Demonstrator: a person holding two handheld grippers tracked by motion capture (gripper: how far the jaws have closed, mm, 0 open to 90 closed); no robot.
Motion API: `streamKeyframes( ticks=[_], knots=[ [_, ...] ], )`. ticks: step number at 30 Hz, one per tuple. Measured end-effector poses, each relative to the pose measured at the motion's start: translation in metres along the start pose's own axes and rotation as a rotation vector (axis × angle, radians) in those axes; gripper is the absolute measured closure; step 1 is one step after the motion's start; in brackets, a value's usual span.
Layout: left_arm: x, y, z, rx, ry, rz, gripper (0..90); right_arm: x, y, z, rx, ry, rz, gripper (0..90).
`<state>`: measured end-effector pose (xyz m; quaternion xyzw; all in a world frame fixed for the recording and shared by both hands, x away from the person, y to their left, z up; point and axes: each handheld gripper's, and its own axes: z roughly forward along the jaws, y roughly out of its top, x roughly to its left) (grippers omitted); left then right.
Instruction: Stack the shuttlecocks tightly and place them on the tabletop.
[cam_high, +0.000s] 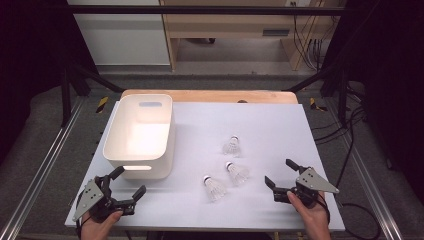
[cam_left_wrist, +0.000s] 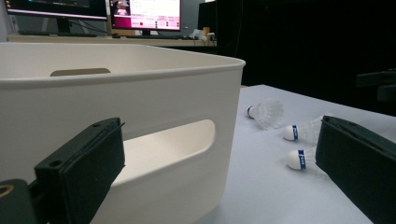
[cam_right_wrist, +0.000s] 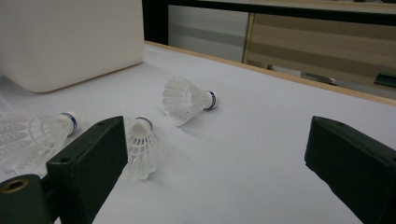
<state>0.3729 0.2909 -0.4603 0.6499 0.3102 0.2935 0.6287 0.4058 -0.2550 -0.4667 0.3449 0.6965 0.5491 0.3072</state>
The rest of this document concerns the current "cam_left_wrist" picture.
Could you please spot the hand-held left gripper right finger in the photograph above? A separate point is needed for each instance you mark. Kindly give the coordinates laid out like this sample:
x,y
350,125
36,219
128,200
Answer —
x,y
361,168

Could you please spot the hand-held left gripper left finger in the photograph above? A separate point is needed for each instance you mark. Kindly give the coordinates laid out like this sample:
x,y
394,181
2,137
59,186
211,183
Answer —
x,y
84,174

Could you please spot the white shuttlecock blue band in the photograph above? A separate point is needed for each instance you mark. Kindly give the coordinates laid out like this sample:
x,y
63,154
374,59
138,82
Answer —
x,y
294,159
267,113
291,132

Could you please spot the white board sheet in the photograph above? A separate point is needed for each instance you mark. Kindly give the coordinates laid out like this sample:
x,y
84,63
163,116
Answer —
x,y
274,193

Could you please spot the black keyboard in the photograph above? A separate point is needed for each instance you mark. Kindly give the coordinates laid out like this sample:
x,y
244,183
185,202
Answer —
x,y
155,36

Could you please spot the dark computer monitor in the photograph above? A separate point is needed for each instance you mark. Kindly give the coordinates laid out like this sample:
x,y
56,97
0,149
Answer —
x,y
56,7

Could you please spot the light wooden desk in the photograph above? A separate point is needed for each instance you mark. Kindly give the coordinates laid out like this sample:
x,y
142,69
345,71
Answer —
x,y
93,39

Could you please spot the black curtain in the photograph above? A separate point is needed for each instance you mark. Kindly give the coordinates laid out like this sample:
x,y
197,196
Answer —
x,y
311,40

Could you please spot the bright computer monitor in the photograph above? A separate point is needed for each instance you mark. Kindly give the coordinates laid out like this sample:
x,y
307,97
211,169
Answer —
x,y
149,14

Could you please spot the white plastic storage bin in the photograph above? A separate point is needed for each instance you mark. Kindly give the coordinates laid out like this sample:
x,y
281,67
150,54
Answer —
x,y
171,93

